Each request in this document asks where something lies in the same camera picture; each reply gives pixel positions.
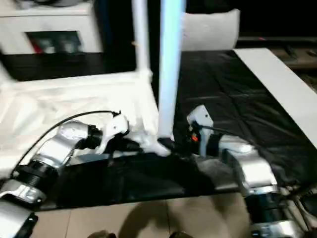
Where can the white plastic table top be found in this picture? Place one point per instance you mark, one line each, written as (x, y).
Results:
(74, 94)

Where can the white plastic table leg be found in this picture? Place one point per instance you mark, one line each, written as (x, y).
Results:
(141, 37)
(6, 72)
(171, 62)

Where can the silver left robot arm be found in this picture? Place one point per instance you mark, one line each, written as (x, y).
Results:
(57, 146)

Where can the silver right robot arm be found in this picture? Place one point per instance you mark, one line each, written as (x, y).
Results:
(255, 168)

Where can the black mat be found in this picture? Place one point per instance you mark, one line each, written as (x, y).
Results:
(235, 99)

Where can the white flat board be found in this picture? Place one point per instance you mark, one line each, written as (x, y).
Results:
(277, 74)

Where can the grey pillow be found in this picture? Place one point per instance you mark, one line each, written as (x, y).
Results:
(213, 29)

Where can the black case with gold label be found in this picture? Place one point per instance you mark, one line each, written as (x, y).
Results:
(119, 24)

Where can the brown wooden tv bench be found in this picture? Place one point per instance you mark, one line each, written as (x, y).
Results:
(302, 62)

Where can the white glass-door cabinet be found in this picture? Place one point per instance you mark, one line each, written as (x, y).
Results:
(49, 22)

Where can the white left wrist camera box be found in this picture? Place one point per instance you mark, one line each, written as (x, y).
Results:
(116, 126)

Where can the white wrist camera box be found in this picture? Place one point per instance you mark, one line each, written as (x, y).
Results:
(201, 116)
(116, 126)

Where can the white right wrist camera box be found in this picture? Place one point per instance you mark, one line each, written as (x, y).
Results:
(201, 116)

